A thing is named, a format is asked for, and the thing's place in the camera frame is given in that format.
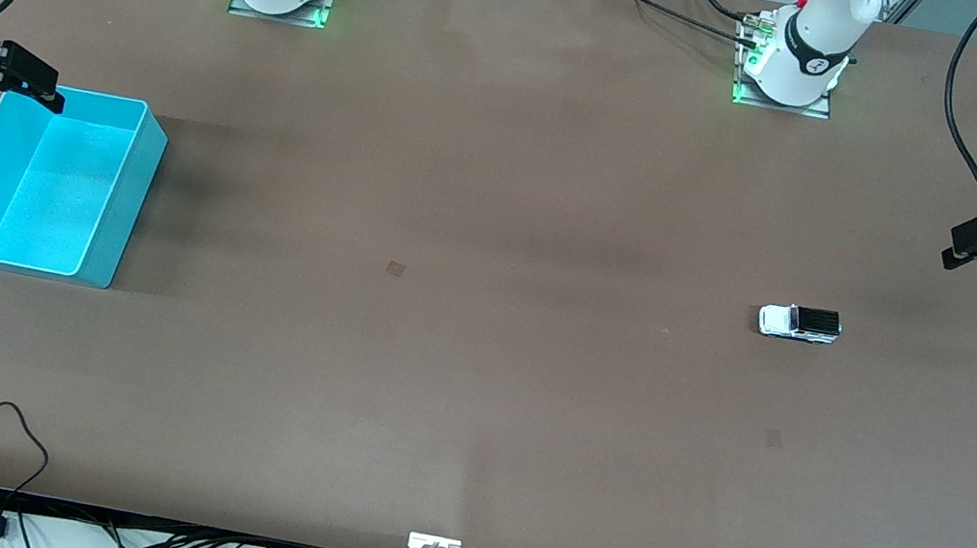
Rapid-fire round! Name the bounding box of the white jeep toy black roof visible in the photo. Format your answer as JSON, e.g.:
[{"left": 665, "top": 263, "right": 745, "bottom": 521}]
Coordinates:
[{"left": 755, "top": 298, "right": 845, "bottom": 348}]

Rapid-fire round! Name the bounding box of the turquoise plastic bin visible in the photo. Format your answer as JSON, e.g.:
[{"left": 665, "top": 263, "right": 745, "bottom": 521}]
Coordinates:
[{"left": 0, "top": 76, "right": 175, "bottom": 296}]

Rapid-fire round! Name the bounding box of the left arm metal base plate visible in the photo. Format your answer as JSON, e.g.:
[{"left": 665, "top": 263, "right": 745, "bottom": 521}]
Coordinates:
[{"left": 728, "top": 11, "right": 845, "bottom": 121}]

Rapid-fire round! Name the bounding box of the short black base cable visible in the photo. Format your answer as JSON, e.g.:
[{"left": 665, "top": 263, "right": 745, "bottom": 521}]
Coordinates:
[{"left": 682, "top": 0, "right": 768, "bottom": 26}]

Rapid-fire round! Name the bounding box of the long black base cable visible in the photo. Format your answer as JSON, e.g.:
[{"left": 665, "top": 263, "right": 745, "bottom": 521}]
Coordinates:
[{"left": 578, "top": 0, "right": 768, "bottom": 48}]

